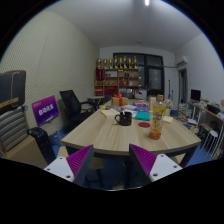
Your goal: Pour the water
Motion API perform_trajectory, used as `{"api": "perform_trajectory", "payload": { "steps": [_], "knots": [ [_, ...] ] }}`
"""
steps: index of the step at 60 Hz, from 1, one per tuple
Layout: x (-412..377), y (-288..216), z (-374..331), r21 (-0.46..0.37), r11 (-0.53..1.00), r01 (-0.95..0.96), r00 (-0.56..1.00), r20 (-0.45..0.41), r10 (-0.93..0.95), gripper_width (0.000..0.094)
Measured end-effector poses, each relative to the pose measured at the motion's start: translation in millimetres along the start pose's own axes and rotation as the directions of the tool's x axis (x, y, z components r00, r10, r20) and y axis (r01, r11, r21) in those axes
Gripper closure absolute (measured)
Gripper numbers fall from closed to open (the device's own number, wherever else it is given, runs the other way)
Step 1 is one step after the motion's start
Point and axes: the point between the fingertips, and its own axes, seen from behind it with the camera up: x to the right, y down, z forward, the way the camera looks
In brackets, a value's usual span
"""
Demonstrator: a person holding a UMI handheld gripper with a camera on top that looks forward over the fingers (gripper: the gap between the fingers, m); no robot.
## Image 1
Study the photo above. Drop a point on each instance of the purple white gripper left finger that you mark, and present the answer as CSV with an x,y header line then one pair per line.
x,y
73,168

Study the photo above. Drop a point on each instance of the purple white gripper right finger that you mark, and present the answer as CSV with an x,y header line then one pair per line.
x,y
149,166

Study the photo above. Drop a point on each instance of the red round coaster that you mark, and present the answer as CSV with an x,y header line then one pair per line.
x,y
144,124

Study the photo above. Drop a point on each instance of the black suitcase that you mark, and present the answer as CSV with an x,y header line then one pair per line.
x,y
43,142

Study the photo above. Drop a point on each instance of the yellow sticky note pad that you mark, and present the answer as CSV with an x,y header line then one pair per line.
x,y
167,119

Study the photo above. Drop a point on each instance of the wooden table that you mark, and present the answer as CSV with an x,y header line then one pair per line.
x,y
110,138

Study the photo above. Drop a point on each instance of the teal notebook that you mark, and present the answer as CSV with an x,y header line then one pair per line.
x,y
143,116

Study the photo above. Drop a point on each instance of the black mug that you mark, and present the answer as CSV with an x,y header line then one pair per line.
x,y
124,118

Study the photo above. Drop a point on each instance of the yellow orange drink bottle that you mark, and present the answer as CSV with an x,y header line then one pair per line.
x,y
157,118

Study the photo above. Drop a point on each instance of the black office chair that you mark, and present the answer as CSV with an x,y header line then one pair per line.
x,y
73,108

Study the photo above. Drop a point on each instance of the pale yellow paper stack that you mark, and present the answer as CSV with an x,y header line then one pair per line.
x,y
109,113

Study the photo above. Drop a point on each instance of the purple sign board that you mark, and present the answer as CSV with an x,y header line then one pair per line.
x,y
45,109

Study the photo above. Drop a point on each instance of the white stool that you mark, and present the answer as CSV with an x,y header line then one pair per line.
x,y
210,140

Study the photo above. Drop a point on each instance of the striped cushion chair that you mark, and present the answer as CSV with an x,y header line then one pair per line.
x,y
13,128

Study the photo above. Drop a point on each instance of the yellow gift box red ribbon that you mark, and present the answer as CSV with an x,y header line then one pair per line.
x,y
119,100

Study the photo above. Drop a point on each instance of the black computer monitor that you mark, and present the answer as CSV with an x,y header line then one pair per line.
x,y
195,95

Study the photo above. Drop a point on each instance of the dark window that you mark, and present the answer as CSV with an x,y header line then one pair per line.
x,y
150,69

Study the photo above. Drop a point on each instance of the wooden shelf with trophies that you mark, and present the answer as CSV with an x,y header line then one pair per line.
x,y
116,75

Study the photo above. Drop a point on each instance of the white air conditioner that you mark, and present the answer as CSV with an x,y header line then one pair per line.
x,y
181,61

